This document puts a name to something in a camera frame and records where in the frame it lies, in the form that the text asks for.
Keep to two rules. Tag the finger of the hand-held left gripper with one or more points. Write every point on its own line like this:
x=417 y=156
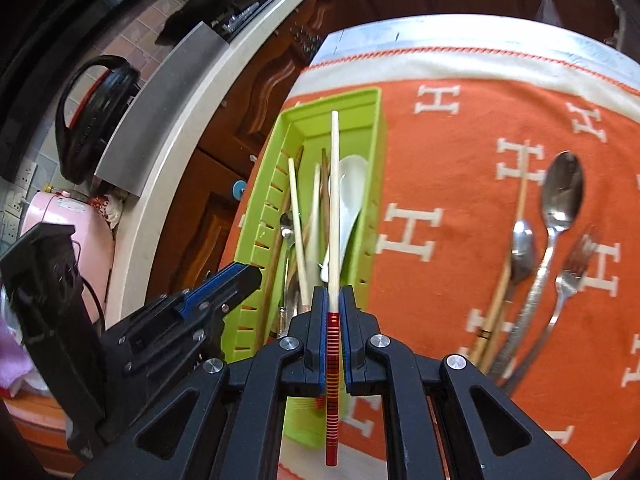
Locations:
x=215 y=282

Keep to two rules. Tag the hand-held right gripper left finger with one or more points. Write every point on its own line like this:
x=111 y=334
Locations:
x=320 y=345

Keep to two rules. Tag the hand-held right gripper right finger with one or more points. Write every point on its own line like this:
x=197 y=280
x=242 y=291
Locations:
x=347 y=345

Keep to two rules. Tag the small metal spoon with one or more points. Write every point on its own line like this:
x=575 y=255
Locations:
x=522 y=250
x=286 y=225

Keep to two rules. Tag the green plastic utensil tray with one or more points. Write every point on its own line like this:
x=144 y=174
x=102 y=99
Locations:
x=371 y=200

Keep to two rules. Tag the red striped end wooden chopstick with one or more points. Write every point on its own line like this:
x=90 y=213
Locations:
x=334 y=185

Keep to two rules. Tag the white ceramic soup spoon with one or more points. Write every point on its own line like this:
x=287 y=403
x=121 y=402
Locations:
x=352 y=185

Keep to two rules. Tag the pink cloth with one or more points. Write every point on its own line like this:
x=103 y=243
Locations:
x=10 y=355

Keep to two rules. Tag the pink appliance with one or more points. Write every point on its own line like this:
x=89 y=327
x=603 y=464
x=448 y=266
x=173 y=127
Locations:
x=75 y=240

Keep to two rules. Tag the blue round knob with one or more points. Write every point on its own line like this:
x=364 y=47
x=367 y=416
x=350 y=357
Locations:
x=239 y=190

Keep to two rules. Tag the stainless steel panel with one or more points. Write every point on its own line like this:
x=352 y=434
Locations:
x=165 y=110

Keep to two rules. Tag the orange patterned blanket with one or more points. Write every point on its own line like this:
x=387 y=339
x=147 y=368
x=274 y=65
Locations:
x=450 y=185

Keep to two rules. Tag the black electric kettle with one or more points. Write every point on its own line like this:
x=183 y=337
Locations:
x=95 y=115

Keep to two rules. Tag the metal fork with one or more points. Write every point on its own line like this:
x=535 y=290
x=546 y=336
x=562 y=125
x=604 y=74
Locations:
x=570 y=280

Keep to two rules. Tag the large ornate metal spoon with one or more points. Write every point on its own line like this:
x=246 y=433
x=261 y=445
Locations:
x=564 y=185

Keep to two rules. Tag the black glass cooktop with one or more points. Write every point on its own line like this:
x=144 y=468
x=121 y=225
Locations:
x=235 y=5

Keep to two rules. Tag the pale blue table cover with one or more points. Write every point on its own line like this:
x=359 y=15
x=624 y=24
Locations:
x=450 y=30

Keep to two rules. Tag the white wall socket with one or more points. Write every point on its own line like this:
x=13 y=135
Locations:
x=21 y=174

